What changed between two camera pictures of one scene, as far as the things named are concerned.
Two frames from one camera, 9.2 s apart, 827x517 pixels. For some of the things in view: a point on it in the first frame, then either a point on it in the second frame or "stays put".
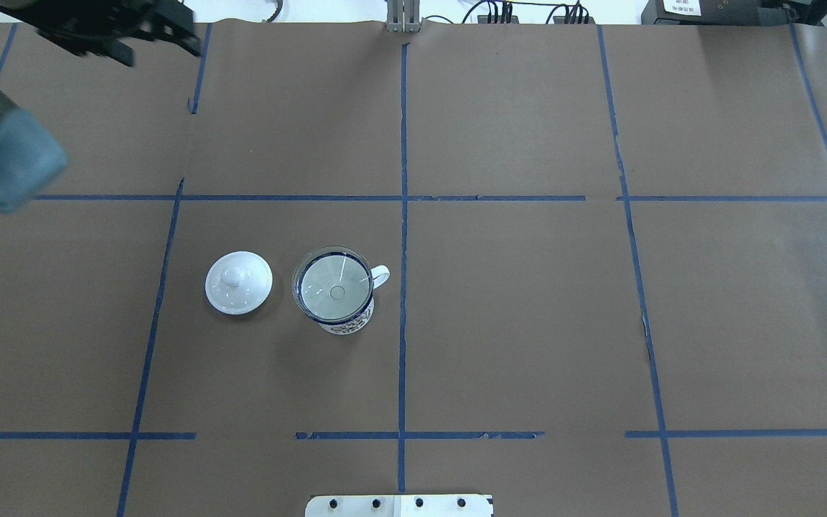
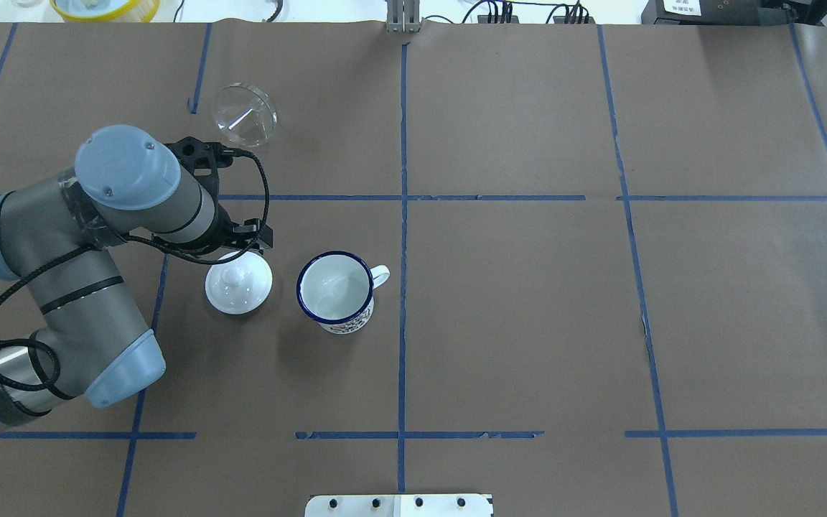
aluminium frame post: x=403 y=16 stays put
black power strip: x=556 y=19 stays put
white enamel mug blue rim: x=336 y=289 stays put
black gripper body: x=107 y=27 to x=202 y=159
